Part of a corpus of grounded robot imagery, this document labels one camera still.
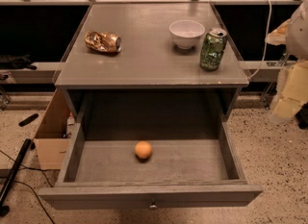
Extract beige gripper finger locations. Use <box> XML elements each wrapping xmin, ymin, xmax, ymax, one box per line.
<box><xmin>269</xmin><ymin>62</ymin><xmax>308</xmax><ymax>123</ymax></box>

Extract orange fruit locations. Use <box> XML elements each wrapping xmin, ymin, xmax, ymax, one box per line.
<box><xmin>134</xmin><ymin>141</ymin><xmax>152</xmax><ymax>160</ymax></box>

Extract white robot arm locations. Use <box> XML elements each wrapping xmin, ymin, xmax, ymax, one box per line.
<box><xmin>266</xmin><ymin>0</ymin><xmax>308</xmax><ymax>123</ymax></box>

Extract open grey top drawer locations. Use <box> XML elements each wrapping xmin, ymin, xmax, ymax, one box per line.
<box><xmin>38</xmin><ymin>92</ymin><xmax>264</xmax><ymax>211</ymax></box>

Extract metal drawer knob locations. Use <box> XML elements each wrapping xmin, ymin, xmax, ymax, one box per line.
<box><xmin>149</xmin><ymin>204</ymin><xmax>158</xmax><ymax>211</ymax></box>

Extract green soda can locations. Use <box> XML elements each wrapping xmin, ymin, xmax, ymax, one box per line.
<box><xmin>200</xmin><ymin>28</ymin><xmax>227</xmax><ymax>71</ymax></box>

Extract white bowl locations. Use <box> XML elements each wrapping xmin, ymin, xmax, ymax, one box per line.
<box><xmin>169</xmin><ymin>20</ymin><xmax>205</xmax><ymax>49</ymax></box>

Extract grey wooden cabinet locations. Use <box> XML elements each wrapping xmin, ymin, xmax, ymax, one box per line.
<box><xmin>55</xmin><ymin>3</ymin><xmax>248</xmax><ymax>112</ymax></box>

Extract crushed gold can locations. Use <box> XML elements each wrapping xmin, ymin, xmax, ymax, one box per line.
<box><xmin>85</xmin><ymin>31</ymin><xmax>121</xmax><ymax>53</ymax></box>

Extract cardboard box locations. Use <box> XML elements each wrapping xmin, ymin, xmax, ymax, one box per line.
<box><xmin>34</xmin><ymin>90</ymin><xmax>70</xmax><ymax>170</ymax></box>

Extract small black object on floor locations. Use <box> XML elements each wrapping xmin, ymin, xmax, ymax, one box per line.
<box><xmin>18</xmin><ymin>113</ymin><xmax>39</xmax><ymax>127</ymax></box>

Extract black bag on ledge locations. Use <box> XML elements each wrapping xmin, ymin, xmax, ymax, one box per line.
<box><xmin>0</xmin><ymin>54</ymin><xmax>37</xmax><ymax>70</ymax></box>

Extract black pole on floor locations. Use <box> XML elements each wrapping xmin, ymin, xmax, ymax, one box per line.
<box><xmin>0</xmin><ymin>138</ymin><xmax>32</xmax><ymax>217</ymax></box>

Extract black floor cable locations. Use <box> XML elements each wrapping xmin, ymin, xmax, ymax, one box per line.
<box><xmin>0</xmin><ymin>149</ymin><xmax>56</xmax><ymax>224</ymax></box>

